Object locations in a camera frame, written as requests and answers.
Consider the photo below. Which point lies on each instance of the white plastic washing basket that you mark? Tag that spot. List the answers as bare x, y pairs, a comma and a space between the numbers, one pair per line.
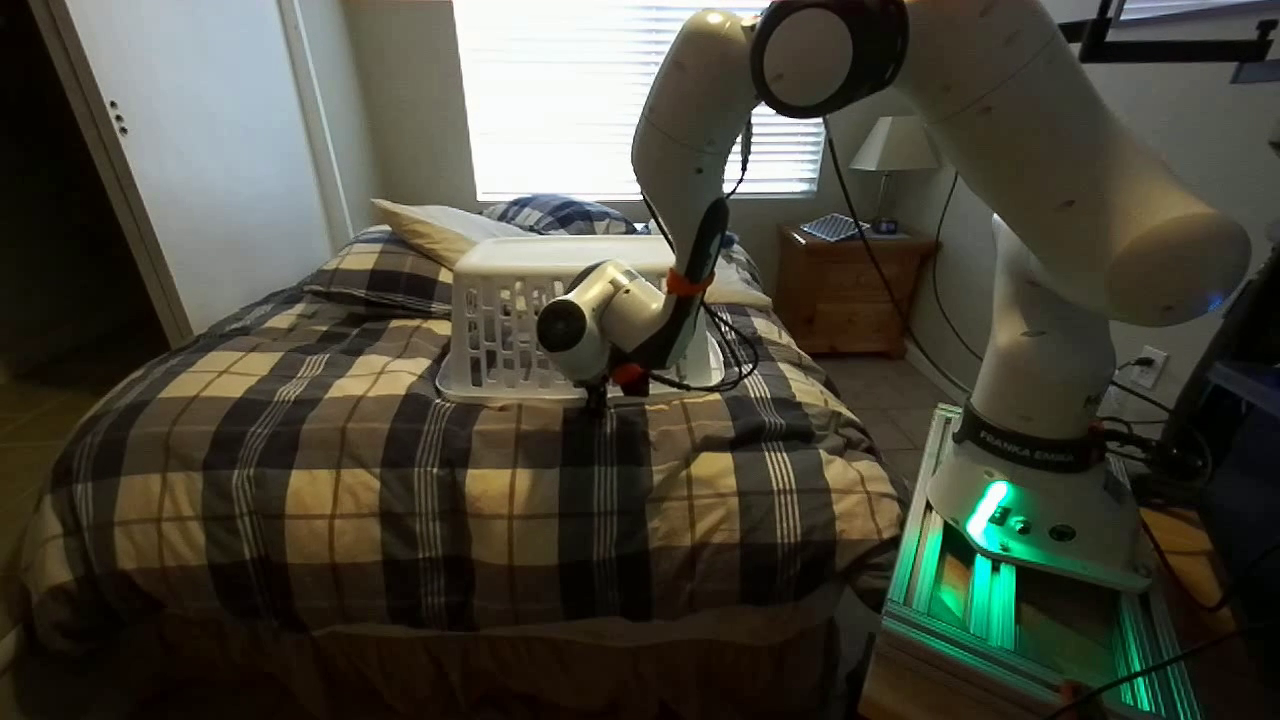
532, 322

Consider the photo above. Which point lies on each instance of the window blinds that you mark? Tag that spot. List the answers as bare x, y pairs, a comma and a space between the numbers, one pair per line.
627, 101

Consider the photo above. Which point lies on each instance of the plaid comforter bed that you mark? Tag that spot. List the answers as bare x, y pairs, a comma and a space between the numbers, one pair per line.
299, 489

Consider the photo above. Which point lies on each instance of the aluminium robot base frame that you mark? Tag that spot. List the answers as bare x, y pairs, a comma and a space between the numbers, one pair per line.
1023, 594

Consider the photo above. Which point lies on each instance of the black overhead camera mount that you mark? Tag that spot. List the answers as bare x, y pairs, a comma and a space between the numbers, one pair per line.
1124, 33

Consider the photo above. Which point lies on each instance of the white table lamp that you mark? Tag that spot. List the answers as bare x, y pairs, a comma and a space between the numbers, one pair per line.
894, 145

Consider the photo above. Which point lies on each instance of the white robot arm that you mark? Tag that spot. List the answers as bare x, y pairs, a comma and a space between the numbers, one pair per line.
1089, 232

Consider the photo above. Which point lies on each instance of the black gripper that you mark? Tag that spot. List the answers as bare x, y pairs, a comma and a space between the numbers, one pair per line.
622, 373

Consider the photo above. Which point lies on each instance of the white closet door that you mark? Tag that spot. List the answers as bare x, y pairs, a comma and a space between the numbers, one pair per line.
196, 134

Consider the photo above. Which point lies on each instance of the book on nightstand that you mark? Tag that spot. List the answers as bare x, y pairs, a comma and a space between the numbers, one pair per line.
832, 231

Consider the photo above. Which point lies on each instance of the wooden nightstand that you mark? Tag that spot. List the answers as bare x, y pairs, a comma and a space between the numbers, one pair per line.
851, 298

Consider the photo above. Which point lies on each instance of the blue plaid pillow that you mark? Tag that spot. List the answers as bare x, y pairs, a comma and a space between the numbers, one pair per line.
554, 213

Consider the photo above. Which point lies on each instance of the cream pillow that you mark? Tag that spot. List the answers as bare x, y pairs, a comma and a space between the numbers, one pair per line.
444, 232

